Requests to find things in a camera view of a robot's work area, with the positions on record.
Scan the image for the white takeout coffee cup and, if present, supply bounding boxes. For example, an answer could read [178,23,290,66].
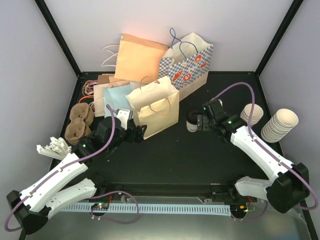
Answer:
[186,116,198,133]

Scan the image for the black coffee cup lid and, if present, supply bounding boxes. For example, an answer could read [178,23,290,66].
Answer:
[186,110,200,124]

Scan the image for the beige kraft paper bag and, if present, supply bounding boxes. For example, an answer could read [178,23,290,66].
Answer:
[126,75,180,140]

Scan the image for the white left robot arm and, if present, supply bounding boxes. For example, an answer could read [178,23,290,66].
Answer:
[6,116,147,235]

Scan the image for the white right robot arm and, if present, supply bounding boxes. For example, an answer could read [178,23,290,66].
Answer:
[196,99,310,214]

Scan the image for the light blue paper bag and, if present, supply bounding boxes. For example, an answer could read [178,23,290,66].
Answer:
[103,84,133,118]

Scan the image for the brown pulp carrier stack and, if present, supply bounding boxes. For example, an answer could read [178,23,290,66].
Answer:
[64,102,95,146]

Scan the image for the short white cup stack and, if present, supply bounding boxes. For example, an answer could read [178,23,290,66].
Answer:
[240,103,264,126]

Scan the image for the flat brown paper bags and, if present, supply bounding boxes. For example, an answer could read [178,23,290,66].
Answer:
[79,73,130,117]

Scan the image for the blue checkered paper bag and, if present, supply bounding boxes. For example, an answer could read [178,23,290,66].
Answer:
[158,28,214,101]

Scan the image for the orange paper bag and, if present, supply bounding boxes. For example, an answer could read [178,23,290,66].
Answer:
[114,33,169,82]

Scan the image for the tall white cup stack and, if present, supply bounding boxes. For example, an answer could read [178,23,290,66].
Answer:
[261,108,299,143]

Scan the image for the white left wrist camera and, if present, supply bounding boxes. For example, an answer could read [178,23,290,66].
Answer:
[114,108,133,130]

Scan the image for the light blue cable duct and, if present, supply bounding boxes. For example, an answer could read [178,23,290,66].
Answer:
[62,202,231,217]

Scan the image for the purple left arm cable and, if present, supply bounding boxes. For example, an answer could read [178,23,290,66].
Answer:
[5,104,140,231]

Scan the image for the black frame post right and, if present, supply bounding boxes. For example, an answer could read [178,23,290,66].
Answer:
[254,0,304,77]

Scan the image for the black frame post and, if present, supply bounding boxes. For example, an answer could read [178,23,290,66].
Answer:
[34,0,82,77]
[254,0,304,77]

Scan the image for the black frame post left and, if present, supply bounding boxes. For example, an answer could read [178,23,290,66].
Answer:
[34,0,82,77]

